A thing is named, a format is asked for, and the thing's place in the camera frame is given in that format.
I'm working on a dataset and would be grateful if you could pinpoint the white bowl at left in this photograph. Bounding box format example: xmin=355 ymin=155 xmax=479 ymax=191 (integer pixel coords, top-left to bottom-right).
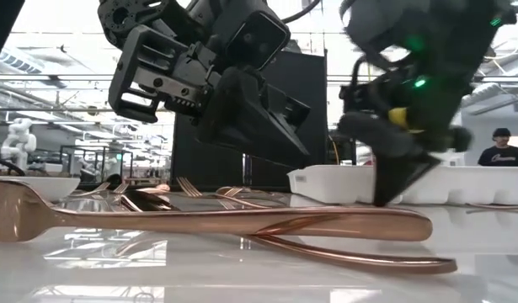
xmin=0 ymin=175 xmax=82 ymax=203

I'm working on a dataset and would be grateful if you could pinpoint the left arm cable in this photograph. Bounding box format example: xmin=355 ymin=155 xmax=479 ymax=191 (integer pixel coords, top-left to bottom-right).
xmin=280 ymin=0 xmax=323 ymax=25

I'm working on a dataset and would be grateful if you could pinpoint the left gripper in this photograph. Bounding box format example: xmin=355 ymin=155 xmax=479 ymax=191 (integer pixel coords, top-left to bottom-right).
xmin=108 ymin=24 xmax=311 ymax=170

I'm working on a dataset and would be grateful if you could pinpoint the person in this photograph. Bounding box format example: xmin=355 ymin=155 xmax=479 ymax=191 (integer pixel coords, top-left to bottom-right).
xmin=477 ymin=127 xmax=518 ymax=167

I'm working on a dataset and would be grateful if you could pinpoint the white cutlery organizer tray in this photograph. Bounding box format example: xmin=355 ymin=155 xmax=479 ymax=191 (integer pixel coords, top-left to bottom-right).
xmin=286 ymin=164 xmax=518 ymax=206

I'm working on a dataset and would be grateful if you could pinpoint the silver ventilation duct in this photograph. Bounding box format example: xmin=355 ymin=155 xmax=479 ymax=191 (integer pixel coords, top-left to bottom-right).
xmin=460 ymin=82 xmax=518 ymax=124
xmin=0 ymin=41 xmax=47 ymax=76

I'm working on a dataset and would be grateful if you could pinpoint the black metal frame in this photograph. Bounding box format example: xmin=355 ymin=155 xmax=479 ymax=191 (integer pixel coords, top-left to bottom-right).
xmin=60 ymin=145 xmax=134 ymax=178

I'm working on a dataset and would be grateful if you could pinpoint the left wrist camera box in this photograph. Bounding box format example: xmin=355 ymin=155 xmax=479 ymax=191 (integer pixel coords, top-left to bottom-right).
xmin=223 ymin=10 xmax=292 ymax=72

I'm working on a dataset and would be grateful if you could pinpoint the grey ceiling rail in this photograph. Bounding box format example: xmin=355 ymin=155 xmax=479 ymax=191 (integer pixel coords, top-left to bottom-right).
xmin=0 ymin=74 xmax=518 ymax=83

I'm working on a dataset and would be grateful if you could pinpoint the black cabinet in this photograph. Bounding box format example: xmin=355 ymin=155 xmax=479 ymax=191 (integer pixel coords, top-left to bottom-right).
xmin=328 ymin=130 xmax=357 ymax=166

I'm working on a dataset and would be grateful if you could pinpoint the black folding screen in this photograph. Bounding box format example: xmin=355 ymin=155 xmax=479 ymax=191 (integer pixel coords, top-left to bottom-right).
xmin=170 ymin=46 xmax=329 ymax=194

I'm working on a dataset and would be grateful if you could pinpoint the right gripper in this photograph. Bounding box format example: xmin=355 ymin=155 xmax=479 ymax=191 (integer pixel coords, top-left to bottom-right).
xmin=337 ymin=56 xmax=475 ymax=207

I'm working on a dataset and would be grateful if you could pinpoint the white robot figure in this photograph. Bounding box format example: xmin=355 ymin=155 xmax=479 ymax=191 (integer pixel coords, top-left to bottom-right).
xmin=0 ymin=118 xmax=38 ymax=170

